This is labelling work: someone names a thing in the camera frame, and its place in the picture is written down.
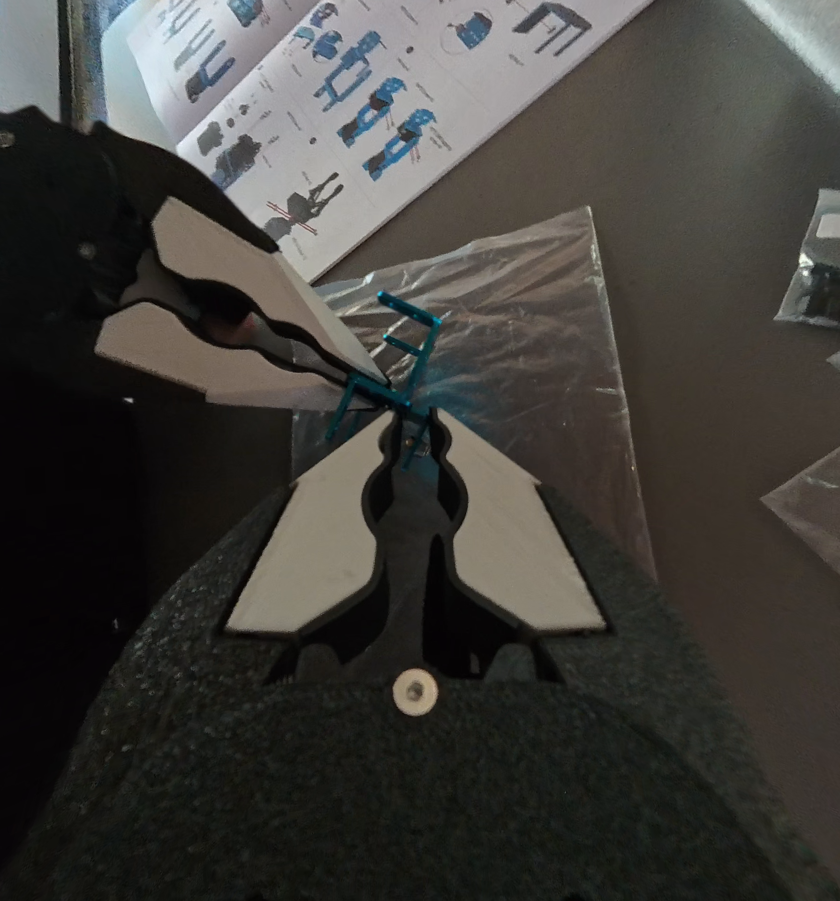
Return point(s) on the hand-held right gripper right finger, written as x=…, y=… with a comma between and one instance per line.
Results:
x=525, y=556

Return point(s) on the open instruction manual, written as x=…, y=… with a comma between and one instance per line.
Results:
x=391, y=105

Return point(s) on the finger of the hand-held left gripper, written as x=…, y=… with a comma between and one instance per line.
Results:
x=251, y=267
x=180, y=352

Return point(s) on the blue metal bracket assembly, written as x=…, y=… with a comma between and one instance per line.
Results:
x=423, y=352

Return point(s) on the white foam sheet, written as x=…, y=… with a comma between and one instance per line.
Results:
x=814, y=42

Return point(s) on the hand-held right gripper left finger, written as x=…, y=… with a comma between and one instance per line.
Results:
x=300, y=563

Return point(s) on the clear plastic bag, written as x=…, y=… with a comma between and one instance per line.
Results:
x=532, y=338

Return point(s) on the group of small hardware bags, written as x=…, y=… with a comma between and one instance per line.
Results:
x=828, y=281

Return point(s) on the person's left hand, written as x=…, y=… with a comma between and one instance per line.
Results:
x=233, y=331

